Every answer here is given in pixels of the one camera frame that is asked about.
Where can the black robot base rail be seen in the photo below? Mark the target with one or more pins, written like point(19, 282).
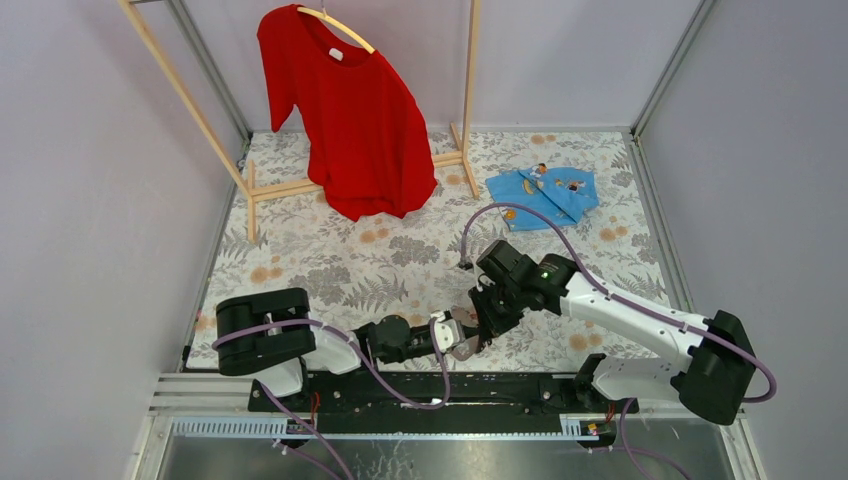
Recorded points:
point(362, 402)

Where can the blue printed child shirt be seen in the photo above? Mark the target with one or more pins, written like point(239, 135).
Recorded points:
point(561, 194)

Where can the red t-shirt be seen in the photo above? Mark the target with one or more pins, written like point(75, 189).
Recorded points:
point(369, 146)

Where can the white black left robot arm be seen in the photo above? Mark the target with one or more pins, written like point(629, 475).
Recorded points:
point(273, 338)

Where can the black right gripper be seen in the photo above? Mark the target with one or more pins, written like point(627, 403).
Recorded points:
point(490, 326)

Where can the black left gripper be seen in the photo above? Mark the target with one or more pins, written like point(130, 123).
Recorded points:
point(463, 331)

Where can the wooden clothes hanger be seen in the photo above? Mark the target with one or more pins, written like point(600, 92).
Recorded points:
point(322, 15)

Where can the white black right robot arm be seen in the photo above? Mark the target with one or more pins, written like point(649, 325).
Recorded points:
point(704, 363)

